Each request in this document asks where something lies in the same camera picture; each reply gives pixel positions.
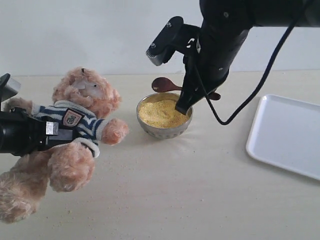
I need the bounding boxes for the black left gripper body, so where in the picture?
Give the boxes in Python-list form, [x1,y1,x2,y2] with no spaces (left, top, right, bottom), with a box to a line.
[0,107,49,157]

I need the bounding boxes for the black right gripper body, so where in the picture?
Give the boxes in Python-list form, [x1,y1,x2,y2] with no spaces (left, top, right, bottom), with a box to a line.
[179,23,251,101]

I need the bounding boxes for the pink teddy bear striped sweater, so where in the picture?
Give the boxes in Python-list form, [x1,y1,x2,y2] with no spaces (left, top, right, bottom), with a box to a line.
[0,66,130,224]

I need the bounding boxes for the dark red wooden spoon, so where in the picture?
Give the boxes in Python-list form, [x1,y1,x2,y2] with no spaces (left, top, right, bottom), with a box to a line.
[151,76,221,101]

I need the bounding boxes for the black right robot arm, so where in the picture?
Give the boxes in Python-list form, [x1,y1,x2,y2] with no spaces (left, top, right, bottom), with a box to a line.
[180,0,320,105]

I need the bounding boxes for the yellow millet grains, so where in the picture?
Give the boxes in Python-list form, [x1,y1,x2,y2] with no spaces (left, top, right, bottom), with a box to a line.
[138,99,189,129]

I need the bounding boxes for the metal bowl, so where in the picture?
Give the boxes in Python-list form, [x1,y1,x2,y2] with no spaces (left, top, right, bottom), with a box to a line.
[136,92,193,140]

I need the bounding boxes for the white rectangular plastic tray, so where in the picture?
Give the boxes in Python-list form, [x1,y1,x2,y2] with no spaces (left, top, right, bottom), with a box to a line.
[246,94,320,180]

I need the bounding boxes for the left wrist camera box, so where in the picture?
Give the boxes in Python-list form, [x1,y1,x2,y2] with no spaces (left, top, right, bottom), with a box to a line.
[0,73,21,103]

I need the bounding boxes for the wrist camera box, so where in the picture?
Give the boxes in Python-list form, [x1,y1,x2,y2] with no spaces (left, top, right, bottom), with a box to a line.
[0,73,21,103]
[145,16,184,66]

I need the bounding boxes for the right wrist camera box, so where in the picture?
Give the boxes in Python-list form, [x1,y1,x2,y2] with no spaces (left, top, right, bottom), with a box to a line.
[145,16,184,66]

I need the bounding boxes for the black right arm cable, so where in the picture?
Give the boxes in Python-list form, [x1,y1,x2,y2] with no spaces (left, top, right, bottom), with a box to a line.
[192,0,315,126]

